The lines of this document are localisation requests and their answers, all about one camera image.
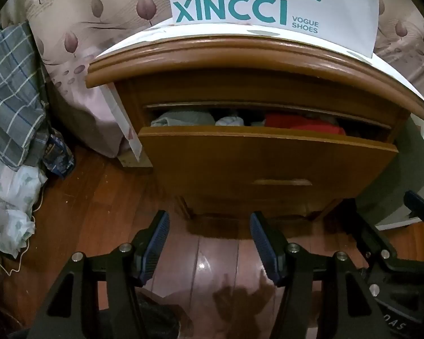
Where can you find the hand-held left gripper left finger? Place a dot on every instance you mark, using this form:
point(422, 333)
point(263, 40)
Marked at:
point(155, 243)

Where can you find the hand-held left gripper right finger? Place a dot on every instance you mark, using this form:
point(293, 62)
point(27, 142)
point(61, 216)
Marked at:
point(265, 243)

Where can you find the wooden drawer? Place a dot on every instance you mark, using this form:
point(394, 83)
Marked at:
point(251, 162)

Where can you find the red underwear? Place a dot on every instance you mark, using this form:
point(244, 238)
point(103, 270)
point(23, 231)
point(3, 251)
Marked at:
point(304, 123)

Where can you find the light green sock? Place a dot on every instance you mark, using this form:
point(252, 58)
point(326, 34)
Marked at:
point(183, 118)

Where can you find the white underwear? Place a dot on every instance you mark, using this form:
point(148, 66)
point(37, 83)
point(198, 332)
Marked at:
point(229, 120)

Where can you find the white shoe box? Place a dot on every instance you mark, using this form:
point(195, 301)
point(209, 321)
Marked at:
point(339, 7)

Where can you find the blue printed packet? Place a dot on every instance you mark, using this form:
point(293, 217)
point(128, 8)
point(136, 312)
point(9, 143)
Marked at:
point(58, 155)

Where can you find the white dotted sheet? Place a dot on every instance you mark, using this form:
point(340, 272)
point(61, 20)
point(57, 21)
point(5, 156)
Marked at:
point(399, 74)

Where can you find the white leaf-print cloth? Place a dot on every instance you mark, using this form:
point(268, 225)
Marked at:
point(7, 201)

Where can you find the wooden nightstand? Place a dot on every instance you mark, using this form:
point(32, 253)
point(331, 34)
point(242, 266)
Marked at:
point(233, 60)

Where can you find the grey plaid cloth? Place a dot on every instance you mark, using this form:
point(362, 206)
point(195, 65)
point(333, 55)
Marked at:
point(10, 88)

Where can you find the leaf-printed pink bedsheet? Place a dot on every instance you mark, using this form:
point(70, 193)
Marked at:
point(92, 14)

